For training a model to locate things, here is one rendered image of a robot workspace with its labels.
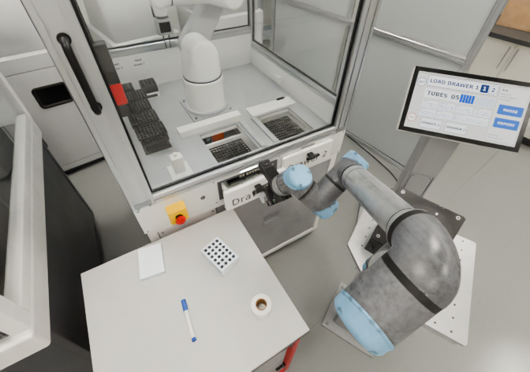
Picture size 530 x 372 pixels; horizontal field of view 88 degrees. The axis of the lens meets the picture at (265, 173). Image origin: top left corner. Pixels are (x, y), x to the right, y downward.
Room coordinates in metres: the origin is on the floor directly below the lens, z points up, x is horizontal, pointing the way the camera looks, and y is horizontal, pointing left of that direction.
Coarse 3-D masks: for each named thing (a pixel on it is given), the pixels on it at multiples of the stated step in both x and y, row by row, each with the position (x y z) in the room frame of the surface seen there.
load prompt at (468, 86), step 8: (432, 80) 1.24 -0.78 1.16; (440, 80) 1.24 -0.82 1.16; (448, 80) 1.23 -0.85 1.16; (456, 80) 1.22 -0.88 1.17; (464, 80) 1.22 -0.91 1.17; (448, 88) 1.21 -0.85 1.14; (456, 88) 1.20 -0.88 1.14; (464, 88) 1.19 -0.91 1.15; (472, 88) 1.19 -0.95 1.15; (480, 88) 1.18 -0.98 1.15; (488, 88) 1.18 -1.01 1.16; (496, 88) 1.17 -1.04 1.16; (496, 96) 1.15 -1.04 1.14
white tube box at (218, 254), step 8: (216, 240) 0.57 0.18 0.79; (208, 248) 0.53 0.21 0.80; (216, 248) 0.53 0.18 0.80; (224, 248) 0.53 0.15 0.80; (208, 256) 0.50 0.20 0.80; (216, 256) 0.50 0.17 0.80; (224, 256) 0.50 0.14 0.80; (232, 256) 0.50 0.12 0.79; (216, 264) 0.47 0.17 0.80; (224, 264) 0.47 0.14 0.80; (232, 264) 0.48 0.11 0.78; (224, 272) 0.45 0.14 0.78
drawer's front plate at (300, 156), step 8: (320, 144) 1.02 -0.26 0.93; (328, 144) 1.04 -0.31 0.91; (296, 152) 0.96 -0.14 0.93; (304, 152) 0.97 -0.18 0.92; (320, 152) 1.02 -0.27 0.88; (328, 152) 1.05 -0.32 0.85; (288, 160) 0.92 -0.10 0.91; (296, 160) 0.94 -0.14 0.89; (304, 160) 0.97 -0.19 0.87; (312, 160) 1.00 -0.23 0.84; (320, 160) 1.03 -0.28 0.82
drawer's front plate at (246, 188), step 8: (240, 184) 0.75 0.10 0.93; (248, 184) 0.75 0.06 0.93; (224, 192) 0.70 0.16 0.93; (232, 192) 0.71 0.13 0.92; (240, 192) 0.73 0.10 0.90; (248, 192) 0.75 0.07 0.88; (224, 200) 0.70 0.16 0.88; (232, 200) 0.71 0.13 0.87; (240, 200) 0.73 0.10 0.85; (248, 200) 0.75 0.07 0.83; (232, 208) 0.71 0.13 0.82
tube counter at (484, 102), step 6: (450, 96) 1.18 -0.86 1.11; (456, 96) 1.18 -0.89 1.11; (462, 96) 1.17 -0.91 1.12; (468, 96) 1.17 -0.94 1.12; (474, 96) 1.16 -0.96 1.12; (480, 96) 1.16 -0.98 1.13; (462, 102) 1.15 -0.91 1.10; (468, 102) 1.15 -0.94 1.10; (474, 102) 1.14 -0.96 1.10; (480, 102) 1.14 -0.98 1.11; (486, 102) 1.13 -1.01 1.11; (492, 102) 1.13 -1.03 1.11; (492, 108) 1.11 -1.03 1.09
